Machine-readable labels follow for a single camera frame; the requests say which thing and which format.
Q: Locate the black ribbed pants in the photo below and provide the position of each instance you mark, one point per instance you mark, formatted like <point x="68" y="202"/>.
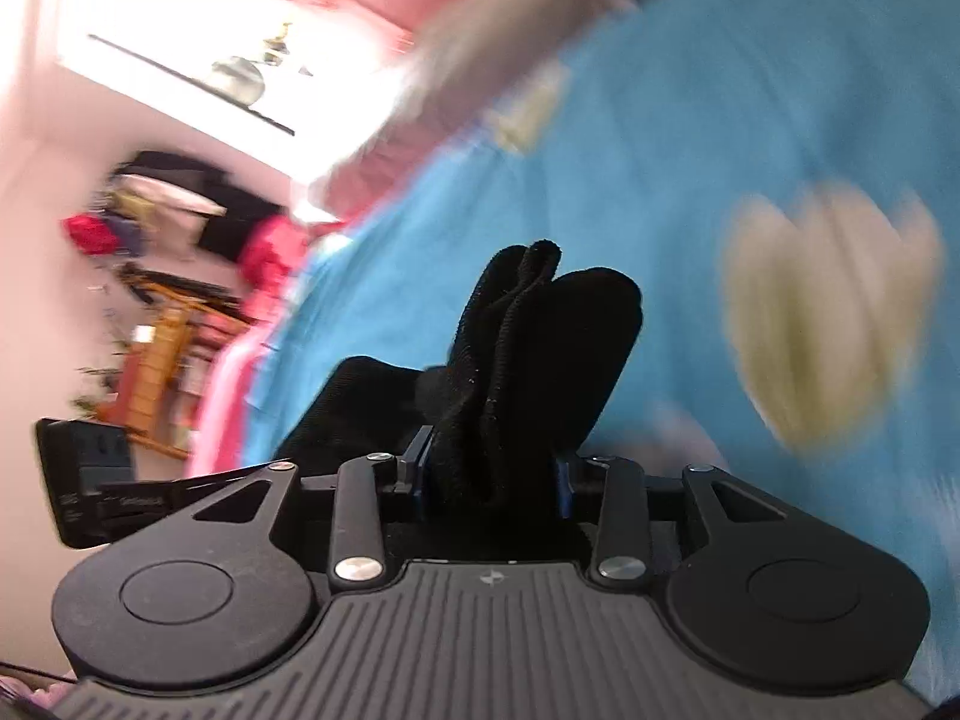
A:
<point x="534" y="360"/>

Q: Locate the pink beige pillow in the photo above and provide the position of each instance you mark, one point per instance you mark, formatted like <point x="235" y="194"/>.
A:
<point x="461" y="61"/>

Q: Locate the blue floral bed sheet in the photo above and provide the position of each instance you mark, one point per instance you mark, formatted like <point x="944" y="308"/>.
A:
<point x="780" y="177"/>

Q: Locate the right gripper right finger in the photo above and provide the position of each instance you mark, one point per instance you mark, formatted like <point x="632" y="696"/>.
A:
<point x="610" y="494"/>

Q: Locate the wooden shelf rack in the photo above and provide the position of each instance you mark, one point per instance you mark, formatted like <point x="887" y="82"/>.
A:
<point x="165" y="361"/>

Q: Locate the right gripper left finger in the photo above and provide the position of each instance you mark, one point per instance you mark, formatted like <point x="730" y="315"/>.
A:
<point x="371" y="491"/>

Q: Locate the pink folded towel stack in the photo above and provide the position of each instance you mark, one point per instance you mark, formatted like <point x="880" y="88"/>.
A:
<point x="269" y="262"/>

